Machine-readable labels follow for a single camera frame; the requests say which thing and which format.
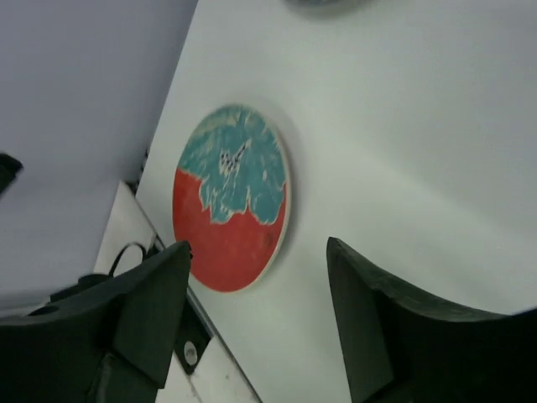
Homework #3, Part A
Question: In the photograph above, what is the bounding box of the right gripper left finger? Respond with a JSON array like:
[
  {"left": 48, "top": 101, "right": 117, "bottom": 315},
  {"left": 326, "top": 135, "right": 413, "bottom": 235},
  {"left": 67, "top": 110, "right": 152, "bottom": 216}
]
[{"left": 1, "top": 242, "right": 191, "bottom": 402}]

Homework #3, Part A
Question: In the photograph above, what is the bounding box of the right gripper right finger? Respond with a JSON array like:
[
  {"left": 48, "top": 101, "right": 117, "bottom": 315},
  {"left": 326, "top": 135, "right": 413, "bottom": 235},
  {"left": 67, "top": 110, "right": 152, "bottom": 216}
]
[{"left": 326, "top": 238, "right": 536, "bottom": 402}]

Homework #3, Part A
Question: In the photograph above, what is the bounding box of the red and teal plate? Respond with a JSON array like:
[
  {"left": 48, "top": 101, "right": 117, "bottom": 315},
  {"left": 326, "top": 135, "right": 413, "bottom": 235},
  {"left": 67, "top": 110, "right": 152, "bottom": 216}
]
[{"left": 172, "top": 104, "right": 291, "bottom": 293}]

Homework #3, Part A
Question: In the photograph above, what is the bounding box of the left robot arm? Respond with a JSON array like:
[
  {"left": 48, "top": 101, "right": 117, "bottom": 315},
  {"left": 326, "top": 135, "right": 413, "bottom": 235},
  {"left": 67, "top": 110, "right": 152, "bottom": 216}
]
[{"left": 0, "top": 152, "right": 23, "bottom": 195}]

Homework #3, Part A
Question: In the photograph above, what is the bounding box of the dark teal plate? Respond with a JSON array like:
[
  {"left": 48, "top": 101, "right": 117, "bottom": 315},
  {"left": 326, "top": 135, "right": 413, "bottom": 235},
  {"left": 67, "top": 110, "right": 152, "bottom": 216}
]
[{"left": 286, "top": 0, "right": 368, "bottom": 10}]

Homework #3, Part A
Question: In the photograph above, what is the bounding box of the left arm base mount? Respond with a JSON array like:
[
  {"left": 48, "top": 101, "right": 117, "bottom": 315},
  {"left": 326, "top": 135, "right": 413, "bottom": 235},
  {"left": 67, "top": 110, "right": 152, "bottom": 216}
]
[{"left": 50, "top": 241, "right": 215, "bottom": 377}]

